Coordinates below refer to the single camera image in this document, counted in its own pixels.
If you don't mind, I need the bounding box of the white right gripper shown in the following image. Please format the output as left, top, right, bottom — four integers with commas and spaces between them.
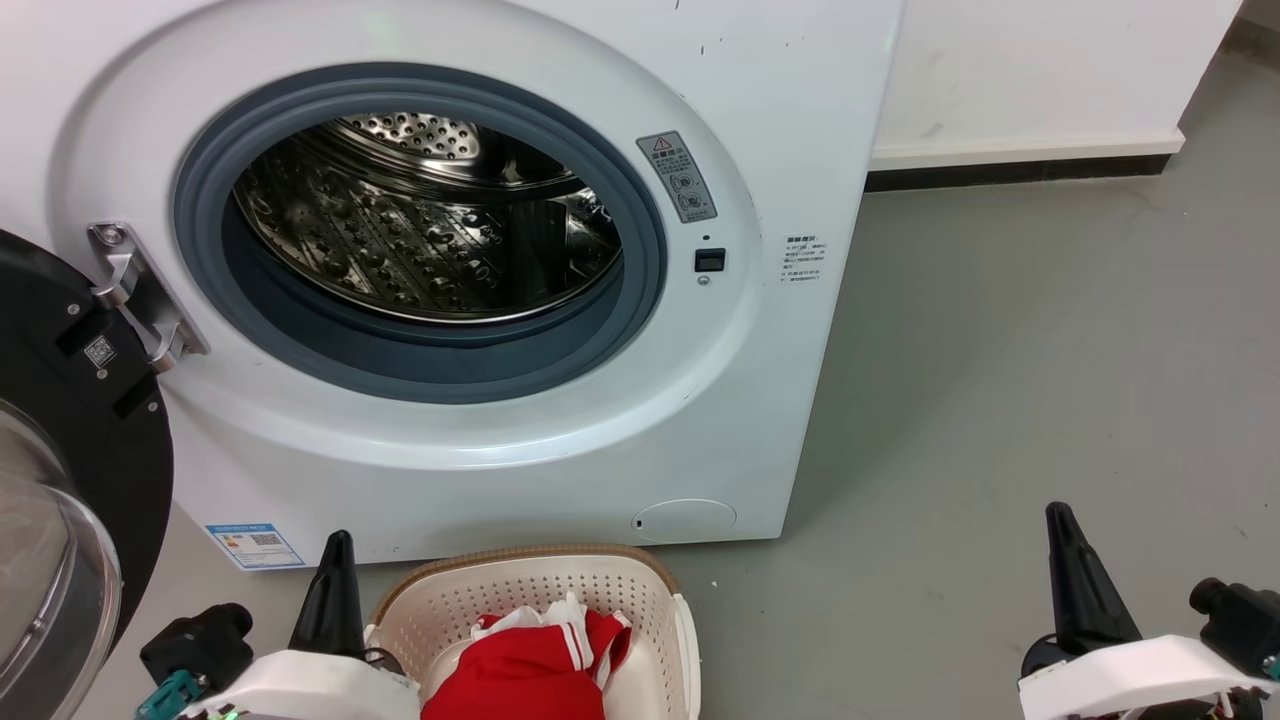
1018, 502, 1253, 720

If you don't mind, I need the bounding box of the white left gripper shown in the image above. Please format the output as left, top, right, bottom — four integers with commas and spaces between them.
185, 530, 422, 720

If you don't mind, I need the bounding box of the red garment with white stripes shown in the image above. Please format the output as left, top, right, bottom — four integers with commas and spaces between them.
420, 592, 634, 720

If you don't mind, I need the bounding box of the cream perforated laundry basket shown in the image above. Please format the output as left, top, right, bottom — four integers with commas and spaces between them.
365, 545, 701, 720

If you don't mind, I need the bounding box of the stainless steel washing machine drum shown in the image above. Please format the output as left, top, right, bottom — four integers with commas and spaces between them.
232, 112, 624, 324

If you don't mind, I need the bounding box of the black round washer door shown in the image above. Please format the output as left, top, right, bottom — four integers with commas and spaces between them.
0, 230, 174, 720

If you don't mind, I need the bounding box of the blue and white energy label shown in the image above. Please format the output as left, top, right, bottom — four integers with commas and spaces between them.
205, 522, 306, 571

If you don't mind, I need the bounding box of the grey rubber door gasket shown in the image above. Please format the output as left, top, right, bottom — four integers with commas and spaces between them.
172, 62, 669, 406

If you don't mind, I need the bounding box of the white front-load washing machine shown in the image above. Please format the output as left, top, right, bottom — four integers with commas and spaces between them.
0, 0, 906, 571

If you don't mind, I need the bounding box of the round white filter cover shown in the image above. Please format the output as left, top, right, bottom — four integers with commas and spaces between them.
632, 498, 738, 544

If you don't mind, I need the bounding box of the silver metal door hinge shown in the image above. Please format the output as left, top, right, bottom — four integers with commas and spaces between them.
88, 222, 209, 376

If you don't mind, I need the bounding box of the white and black baseboard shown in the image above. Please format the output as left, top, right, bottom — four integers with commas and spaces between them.
865, 128, 1186, 193

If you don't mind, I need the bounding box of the small printed text sticker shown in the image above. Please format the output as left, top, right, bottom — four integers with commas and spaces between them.
782, 235, 829, 286

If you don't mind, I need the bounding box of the grey warning sticker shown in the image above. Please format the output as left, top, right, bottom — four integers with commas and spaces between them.
637, 130, 718, 224

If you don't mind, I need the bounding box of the teal cable connector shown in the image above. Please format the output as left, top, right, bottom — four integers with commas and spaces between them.
135, 668, 209, 720

